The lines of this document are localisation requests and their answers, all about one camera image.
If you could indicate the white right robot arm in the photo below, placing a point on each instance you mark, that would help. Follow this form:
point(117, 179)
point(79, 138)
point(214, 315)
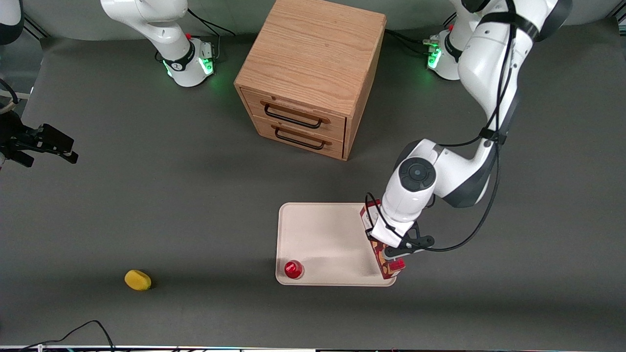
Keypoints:
point(180, 51)

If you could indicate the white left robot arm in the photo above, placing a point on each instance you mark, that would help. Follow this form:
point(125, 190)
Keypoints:
point(489, 63)

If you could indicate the wooden two-drawer cabinet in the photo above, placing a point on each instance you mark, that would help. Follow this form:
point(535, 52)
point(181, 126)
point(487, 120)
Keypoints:
point(313, 58)

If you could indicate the small red cup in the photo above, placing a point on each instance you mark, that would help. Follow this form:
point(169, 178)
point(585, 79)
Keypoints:
point(293, 269)

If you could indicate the cream plastic tray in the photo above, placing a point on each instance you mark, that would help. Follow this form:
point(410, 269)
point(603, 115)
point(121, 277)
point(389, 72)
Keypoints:
point(327, 239)

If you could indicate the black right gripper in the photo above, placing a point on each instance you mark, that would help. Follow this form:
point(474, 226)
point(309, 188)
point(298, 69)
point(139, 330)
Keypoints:
point(13, 135)

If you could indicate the red cookie box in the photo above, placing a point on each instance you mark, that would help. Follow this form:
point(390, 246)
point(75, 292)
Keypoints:
point(382, 258)

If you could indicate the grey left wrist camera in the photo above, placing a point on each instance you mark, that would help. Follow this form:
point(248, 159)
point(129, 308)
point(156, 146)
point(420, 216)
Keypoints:
point(389, 237)

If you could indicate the yellow toy fruit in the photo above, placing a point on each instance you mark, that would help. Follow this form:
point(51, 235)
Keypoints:
point(137, 280)

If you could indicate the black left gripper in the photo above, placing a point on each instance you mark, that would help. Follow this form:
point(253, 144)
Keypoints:
point(369, 236)

